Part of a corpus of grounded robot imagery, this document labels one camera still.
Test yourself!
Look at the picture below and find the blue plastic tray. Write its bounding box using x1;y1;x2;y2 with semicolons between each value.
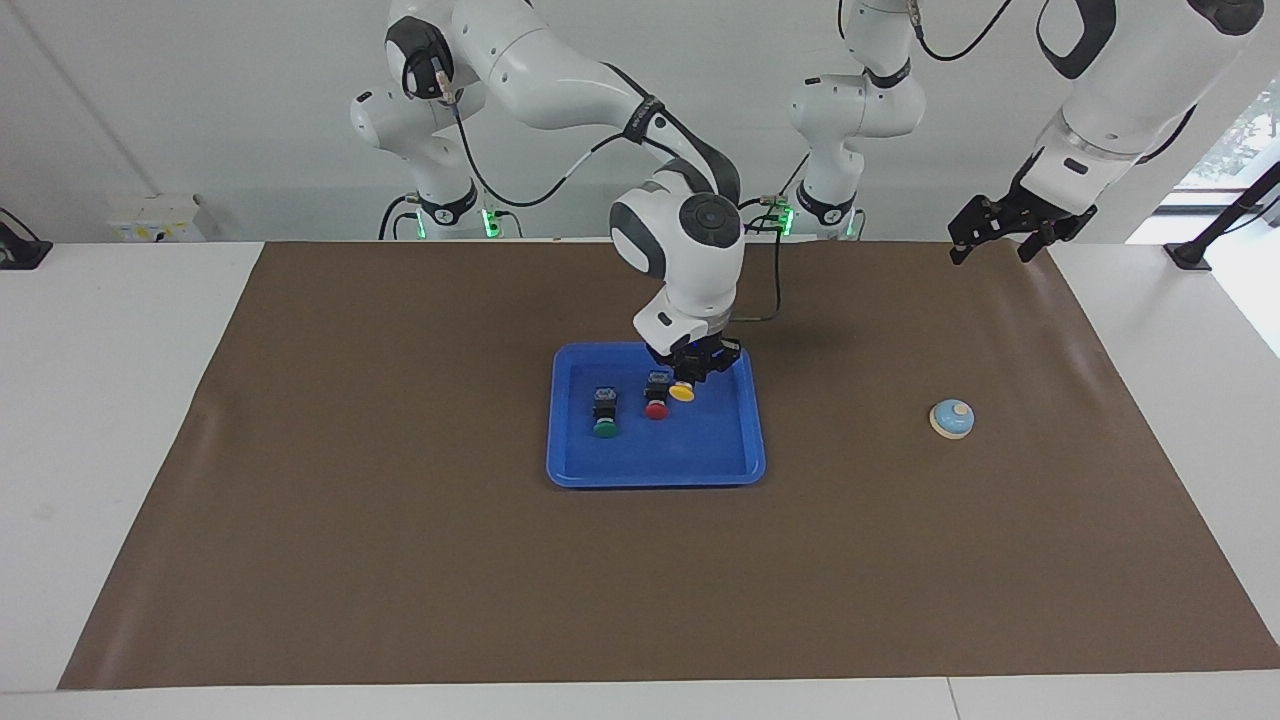
546;342;767;489

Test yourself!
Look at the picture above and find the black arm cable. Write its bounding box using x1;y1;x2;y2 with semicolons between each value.
905;0;1206;161
405;50;783;323

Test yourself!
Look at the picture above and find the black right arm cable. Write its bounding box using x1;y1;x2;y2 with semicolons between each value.
405;50;783;323

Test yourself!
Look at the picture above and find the black clamp stand with rod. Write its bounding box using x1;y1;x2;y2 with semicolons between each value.
1163;160;1280;272

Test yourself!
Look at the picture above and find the black right base cable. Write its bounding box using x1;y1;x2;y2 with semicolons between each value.
378;193;421;241

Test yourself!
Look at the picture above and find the black left base cable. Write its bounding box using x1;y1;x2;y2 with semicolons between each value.
742;150;813;237

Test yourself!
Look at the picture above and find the black base cable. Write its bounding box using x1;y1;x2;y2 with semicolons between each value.
742;150;813;237
378;193;421;241

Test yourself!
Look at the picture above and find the black table clamp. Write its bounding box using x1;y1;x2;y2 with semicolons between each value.
0;207;53;271

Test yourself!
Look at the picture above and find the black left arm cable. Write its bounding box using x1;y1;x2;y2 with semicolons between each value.
905;0;1206;161

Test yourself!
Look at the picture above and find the white wall socket box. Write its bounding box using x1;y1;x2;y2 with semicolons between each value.
108;194;206;244

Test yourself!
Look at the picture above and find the window with green trees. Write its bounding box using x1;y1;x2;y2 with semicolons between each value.
1172;80;1280;193

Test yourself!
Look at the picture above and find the light blue desk bell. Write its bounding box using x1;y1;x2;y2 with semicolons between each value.
929;399;976;441

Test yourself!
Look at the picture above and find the brown table mat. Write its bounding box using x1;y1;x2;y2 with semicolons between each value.
57;240;1280;691

